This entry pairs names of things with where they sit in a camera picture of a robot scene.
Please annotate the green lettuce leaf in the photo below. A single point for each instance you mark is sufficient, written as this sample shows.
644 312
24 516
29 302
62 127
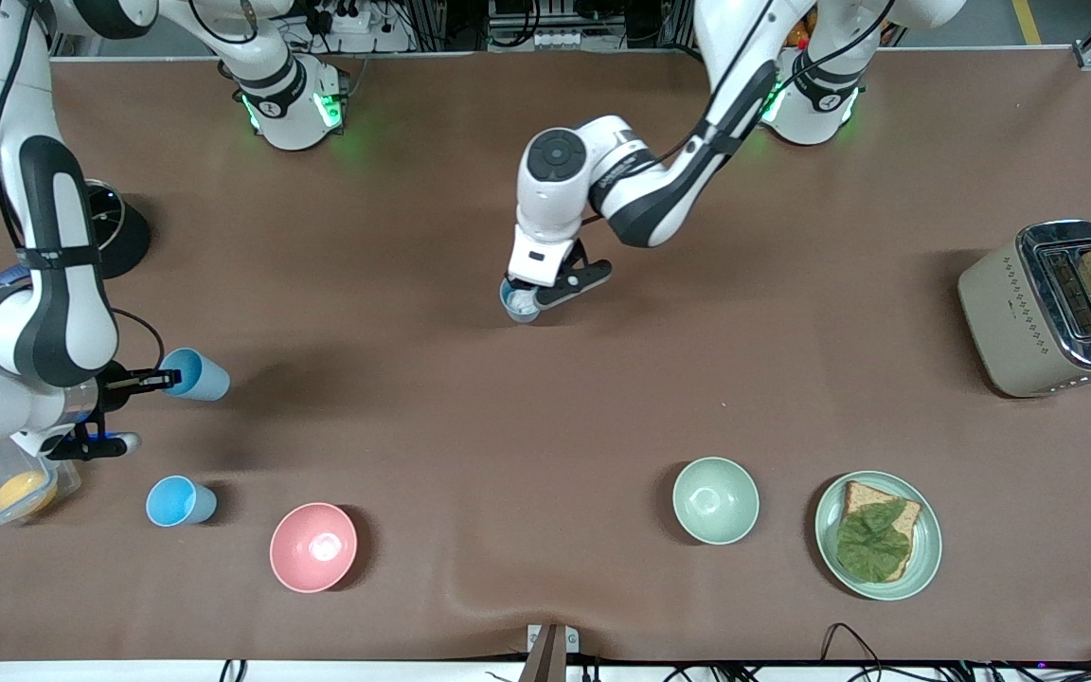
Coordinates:
872 545

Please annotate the blue plastic cup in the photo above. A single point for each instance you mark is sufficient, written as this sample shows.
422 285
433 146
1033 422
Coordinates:
181 501
205 379

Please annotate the pink bowl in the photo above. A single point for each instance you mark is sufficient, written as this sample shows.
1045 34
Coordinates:
313 547

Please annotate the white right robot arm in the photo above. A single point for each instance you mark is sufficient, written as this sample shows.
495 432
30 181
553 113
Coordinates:
62 284

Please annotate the orange round food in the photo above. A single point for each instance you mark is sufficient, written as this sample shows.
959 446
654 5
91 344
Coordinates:
25 493

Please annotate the glass lid with blue knob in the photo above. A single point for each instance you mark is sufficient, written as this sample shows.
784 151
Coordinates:
102 213

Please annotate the brown bread slice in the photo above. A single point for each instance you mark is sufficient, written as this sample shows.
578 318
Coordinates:
863 497

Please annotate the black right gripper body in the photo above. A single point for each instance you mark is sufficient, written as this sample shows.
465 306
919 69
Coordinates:
114 386

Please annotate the pale green bowl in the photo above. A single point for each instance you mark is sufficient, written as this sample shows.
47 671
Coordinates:
715 500

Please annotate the bag of orange buns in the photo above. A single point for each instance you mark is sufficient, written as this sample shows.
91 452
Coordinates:
798 36

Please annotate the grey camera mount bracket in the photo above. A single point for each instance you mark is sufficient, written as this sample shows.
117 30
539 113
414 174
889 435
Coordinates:
550 654

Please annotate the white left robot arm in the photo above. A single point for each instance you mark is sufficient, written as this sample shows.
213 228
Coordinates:
555 161

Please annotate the beige chrome toaster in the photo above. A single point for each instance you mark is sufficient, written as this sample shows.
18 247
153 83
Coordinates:
1010 322

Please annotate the pale green plate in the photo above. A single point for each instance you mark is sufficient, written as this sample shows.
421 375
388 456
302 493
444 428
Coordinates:
924 559

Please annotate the blue cup with white bottom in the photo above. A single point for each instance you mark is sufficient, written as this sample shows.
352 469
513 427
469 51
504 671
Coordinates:
519 309

